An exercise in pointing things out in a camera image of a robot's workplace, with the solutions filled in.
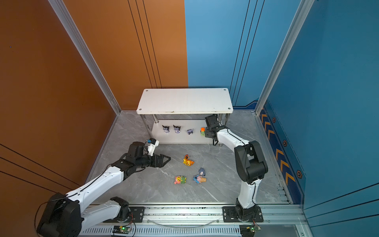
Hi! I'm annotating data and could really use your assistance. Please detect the black white Kuromi figure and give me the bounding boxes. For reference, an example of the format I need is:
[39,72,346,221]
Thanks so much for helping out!
[162,125,170,133]

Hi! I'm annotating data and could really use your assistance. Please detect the pink yellow bear toy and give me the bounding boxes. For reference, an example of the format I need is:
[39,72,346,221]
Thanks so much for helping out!
[174,175,187,184]

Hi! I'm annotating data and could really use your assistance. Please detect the aluminium corner post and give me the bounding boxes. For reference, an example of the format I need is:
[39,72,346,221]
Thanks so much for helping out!
[255,0,314,116]
[48,0,122,116]

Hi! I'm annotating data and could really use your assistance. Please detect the left green circuit board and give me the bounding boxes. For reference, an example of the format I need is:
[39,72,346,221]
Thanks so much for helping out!
[112,226,132,236]

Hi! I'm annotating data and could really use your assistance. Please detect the white two-tier shelf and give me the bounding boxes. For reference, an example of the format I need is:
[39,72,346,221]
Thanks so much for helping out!
[136,88,234,144]

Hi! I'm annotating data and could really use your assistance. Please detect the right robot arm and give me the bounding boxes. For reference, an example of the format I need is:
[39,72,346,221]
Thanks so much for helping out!
[205,114,268,223]

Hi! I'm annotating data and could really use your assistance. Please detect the right green circuit board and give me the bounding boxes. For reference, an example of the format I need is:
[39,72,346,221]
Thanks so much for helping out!
[239,225,260,237]

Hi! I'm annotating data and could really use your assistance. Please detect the right aluminium corner post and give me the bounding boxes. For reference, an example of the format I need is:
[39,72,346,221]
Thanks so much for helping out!
[255,0,314,116]

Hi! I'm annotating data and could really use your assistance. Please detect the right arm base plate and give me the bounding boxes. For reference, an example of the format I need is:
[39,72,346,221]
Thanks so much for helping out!
[222,204,264,223]

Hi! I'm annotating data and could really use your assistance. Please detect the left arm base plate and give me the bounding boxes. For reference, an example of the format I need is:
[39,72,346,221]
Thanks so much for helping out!
[103,206,145,224]

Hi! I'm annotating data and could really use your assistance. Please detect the small blue figure toy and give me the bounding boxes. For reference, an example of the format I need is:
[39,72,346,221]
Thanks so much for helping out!
[198,168,205,176]

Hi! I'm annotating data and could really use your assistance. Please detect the green circuit board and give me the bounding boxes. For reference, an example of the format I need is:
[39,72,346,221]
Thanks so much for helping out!
[112,226,132,236]
[239,225,260,237]

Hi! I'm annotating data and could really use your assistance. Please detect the aluminium rail frame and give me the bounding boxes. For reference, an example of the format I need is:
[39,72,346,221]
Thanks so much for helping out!
[79,203,312,237]

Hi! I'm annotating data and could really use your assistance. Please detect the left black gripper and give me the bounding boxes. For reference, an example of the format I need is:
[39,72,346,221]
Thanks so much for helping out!
[136,152,171,169]

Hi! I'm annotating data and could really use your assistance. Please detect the left aluminium corner post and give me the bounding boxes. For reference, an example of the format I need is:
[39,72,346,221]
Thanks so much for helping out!
[48,0,122,116]

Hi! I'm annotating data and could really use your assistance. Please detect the blue Stitch ice-cream toy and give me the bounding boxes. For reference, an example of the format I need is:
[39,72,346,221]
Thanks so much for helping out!
[193,175,207,184]

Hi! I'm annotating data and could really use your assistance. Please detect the orange yellow duck toy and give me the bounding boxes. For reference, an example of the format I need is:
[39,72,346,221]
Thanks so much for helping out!
[183,155,194,166]

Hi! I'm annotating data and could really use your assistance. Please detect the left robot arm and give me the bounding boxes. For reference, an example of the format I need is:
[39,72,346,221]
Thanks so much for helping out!
[34,139,171,237]

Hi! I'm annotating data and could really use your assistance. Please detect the green orange toy truck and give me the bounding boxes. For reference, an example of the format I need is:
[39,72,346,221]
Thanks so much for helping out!
[200,127,205,136]

